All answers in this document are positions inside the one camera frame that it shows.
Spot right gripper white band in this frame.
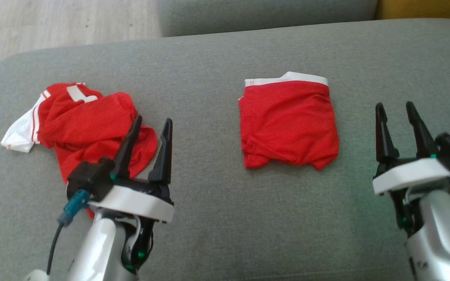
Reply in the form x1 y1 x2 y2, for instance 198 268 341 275
373 101 450 196

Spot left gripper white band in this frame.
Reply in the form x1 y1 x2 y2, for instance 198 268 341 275
88 115 175 224

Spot red jersey white sleeves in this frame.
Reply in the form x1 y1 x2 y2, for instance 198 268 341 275
0 82 158 219

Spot red shorts white stripe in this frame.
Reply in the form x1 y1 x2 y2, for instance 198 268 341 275
238 71 340 171

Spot grey fabric sofa seat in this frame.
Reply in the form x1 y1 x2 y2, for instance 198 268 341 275
0 18 450 281

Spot yellow object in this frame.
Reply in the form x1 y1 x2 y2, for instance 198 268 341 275
375 0 450 25

